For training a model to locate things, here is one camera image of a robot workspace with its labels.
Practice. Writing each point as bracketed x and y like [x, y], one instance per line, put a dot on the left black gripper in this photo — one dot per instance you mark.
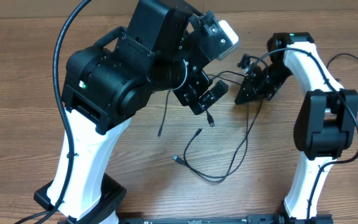
[200, 83]

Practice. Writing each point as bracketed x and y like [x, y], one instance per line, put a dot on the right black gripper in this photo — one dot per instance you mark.
[249, 84]

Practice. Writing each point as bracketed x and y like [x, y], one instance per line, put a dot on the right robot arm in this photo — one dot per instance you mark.
[326, 123]

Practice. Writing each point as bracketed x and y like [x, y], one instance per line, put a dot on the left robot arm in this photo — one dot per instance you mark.
[166, 46]

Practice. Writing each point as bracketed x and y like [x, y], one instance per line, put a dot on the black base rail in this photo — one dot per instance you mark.
[273, 218]

